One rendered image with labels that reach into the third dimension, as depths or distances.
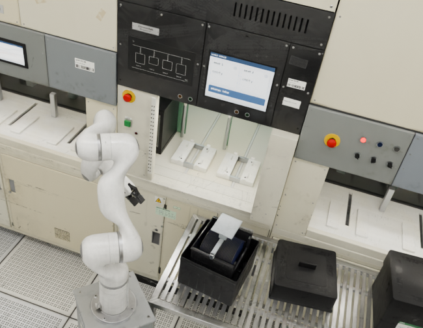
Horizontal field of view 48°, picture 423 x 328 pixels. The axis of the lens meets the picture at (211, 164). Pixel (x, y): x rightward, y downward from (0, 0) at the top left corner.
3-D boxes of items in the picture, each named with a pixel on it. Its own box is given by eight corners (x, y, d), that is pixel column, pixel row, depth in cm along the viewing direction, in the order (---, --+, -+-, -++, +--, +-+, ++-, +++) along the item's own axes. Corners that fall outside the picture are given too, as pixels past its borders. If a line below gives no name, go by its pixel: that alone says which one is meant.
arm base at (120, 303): (98, 330, 194) (97, 303, 183) (85, 294, 207) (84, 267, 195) (142, 314, 202) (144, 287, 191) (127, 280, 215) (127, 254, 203)
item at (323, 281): (268, 298, 217) (274, 280, 209) (273, 250, 240) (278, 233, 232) (332, 313, 215) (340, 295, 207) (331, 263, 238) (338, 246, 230)
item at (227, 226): (207, 246, 236) (216, 199, 217) (245, 263, 231) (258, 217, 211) (185, 280, 218) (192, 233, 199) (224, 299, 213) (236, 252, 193)
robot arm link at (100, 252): (130, 287, 190) (131, 247, 176) (82, 293, 185) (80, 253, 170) (127, 263, 199) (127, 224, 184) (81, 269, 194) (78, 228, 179)
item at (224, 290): (202, 242, 239) (207, 218, 228) (253, 265, 231) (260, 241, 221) (176, 280, 218) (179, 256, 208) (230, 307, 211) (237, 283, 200)
